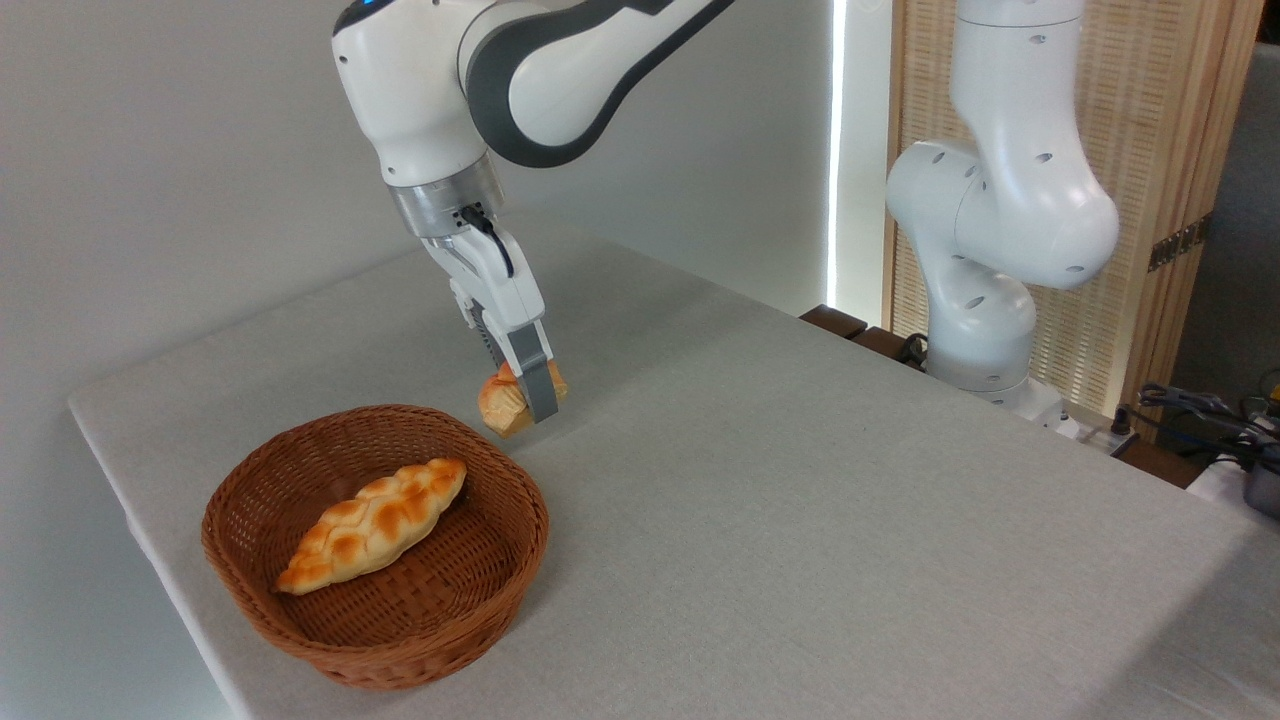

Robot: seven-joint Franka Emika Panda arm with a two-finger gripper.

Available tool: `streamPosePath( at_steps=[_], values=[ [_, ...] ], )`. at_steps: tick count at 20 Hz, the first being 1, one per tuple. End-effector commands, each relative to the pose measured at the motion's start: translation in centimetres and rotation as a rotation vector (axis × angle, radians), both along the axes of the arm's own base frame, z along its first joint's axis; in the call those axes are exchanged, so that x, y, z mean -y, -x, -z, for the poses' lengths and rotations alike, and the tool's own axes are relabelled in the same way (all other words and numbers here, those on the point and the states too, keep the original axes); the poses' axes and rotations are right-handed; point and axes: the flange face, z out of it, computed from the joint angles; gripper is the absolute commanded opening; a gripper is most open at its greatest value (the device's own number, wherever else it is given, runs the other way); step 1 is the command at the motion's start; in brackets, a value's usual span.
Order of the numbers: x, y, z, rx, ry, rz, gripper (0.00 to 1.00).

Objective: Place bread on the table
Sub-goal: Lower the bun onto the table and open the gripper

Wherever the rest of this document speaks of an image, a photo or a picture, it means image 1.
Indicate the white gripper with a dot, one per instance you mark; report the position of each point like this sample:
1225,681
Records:
495,285

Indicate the round golden bread bun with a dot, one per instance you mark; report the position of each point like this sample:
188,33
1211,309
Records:
500,405

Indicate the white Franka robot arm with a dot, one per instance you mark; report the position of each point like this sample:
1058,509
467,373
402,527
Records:
1010,200

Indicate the long braided bread loaf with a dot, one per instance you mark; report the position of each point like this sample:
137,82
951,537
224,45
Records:
370,525

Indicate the brown woven wicker basket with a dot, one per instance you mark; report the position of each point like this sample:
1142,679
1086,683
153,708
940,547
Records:
450,600

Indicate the dark brown wooden furniture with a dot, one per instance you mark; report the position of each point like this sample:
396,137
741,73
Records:
850,325

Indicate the white power strip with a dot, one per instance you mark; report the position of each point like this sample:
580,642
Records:
1095,432

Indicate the wooden slatted folding screen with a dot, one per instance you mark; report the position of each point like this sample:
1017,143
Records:
1150,130

